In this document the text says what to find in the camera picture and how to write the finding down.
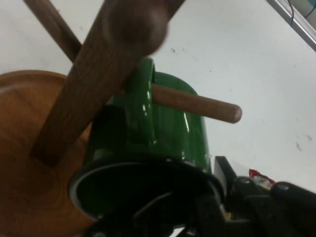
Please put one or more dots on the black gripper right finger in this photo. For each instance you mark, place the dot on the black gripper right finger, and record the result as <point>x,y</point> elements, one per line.
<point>271,212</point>

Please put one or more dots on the yellow red snack packet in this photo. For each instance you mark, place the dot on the yellow red snack packet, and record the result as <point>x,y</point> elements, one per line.
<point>261,179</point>

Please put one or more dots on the brown wooden mug tree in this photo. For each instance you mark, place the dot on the brown wooden mug tree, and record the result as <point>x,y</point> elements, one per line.
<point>93,74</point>

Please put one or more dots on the aluminium frame rail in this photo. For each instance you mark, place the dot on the aluminium frame rail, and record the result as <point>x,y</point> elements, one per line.
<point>298,27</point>

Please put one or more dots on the green enamel mug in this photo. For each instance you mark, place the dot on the green enamel mug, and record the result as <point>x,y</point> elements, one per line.
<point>172,128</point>

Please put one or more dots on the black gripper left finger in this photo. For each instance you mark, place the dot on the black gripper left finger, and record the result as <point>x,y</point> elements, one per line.
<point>187,217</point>

